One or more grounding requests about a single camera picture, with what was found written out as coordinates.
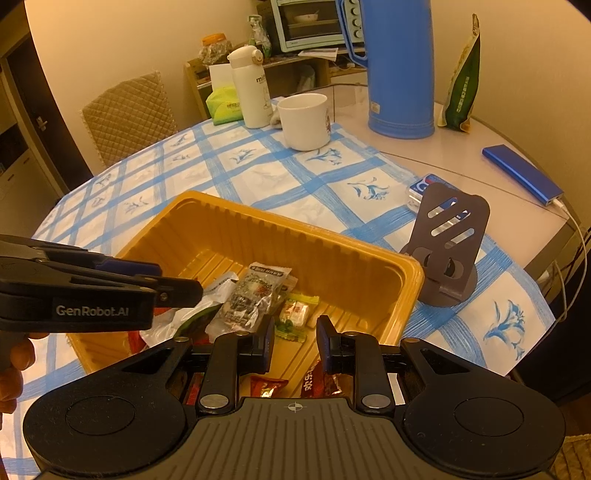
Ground beige quilted chair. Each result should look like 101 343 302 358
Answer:
82 71 178 169

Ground blue checked tablecloth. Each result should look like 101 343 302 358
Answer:
0 122 555 462

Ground green standing snack bag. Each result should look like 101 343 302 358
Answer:
438 14 482 134

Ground clear green snack bag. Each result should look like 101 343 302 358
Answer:
141 272 241 348

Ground orange lid jar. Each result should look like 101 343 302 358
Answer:
198 34 234 65

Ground wooden shelf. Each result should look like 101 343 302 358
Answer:
184 46 370 121

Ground yellow green candy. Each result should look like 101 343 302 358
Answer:
278 295 320 329

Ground blue card box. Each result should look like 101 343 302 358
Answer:
406 174 439 213

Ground dark door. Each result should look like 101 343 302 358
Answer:
2 46 93 195

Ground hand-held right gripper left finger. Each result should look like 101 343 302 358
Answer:
117 315 276 414

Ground white cup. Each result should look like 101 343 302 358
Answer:
277 93 332 151

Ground dark red candy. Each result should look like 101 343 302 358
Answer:
300 360 352 400

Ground person's left hand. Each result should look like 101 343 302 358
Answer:
0 332 37 414

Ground white cabinet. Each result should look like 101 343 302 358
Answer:
0 124 61 217

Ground white insulated bottle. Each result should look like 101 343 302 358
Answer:
227 45 273 129

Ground light blue toaster oven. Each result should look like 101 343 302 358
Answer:
268 0 365 54

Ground beige quilted mat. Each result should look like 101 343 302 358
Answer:
551 434 591 480

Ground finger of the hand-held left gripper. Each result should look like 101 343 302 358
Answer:
0 234 162 278
44 262 205 308

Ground grey printed snack packet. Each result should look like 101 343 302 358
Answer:
205 262 296 344

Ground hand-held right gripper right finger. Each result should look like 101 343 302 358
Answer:
315 315 462 413

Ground white charging cable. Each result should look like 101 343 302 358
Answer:
540 196 591 324

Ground blue thermos jug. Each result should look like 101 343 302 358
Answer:
336 0 436 139

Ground blue power bank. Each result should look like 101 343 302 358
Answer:
482 144 565 204

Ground red gold candy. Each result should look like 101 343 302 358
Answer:
250 375 289 398

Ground grey phone stand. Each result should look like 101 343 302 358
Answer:
399 182 491 308

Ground yellow plastic tray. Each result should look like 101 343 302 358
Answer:
65 191 426 400

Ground green tissue pack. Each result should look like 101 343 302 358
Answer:
205 65 245 126

